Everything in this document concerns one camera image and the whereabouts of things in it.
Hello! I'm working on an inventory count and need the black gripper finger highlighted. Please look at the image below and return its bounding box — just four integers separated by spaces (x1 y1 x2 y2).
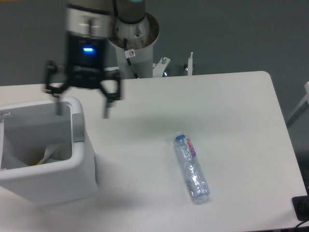
99 70 122 119
43 60 71 116

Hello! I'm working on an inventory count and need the white frame at right edge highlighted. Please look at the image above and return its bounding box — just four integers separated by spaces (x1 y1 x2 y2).
286 82 309 128

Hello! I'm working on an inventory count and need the clear plastic water bottle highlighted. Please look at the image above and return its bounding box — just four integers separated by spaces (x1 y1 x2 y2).
173 132 210 204

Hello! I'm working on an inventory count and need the black pedestal cable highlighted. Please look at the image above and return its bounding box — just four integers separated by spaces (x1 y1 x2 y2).
123 38 140 79

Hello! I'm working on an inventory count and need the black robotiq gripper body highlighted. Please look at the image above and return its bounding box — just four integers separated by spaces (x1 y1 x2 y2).
65 32 107 89

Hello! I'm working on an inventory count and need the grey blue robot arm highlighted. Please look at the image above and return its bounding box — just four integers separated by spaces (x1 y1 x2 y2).
45 0 146 115

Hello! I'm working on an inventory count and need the white plastic trash can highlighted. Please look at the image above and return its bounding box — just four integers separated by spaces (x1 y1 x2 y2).
0 97 98 205

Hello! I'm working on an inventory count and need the white plastic wrapper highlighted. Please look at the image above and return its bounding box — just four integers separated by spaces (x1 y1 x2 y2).
37 142 72 165

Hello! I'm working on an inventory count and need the white metal base frame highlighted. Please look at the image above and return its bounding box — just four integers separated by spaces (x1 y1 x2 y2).
83 51 195 82

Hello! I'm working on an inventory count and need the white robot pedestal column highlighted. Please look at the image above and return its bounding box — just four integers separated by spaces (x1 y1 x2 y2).
109 13 159 79

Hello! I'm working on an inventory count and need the black device at table corner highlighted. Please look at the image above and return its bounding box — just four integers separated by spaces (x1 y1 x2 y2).
292 195 309 221

